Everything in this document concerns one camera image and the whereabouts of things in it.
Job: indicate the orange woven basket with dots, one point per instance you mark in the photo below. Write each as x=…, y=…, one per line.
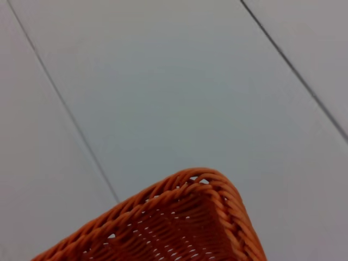
x=185, y=223

